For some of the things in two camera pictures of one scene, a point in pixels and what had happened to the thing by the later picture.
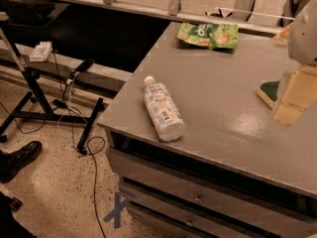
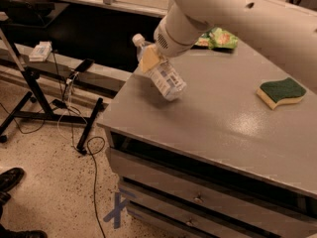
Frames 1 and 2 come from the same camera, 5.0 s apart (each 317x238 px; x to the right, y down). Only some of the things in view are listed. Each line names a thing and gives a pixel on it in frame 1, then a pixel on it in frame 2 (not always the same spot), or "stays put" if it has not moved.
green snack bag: [210, 36] stays put
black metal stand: [9, 38] stays put
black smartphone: [84, 65] stays put
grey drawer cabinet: [234, 174] stays put
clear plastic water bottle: [162, 111] -> [151, 62]
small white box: [41, 52] stays put
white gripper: [304, 39] -> [165, 44]
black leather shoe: [11, 163] -> [10, 178]
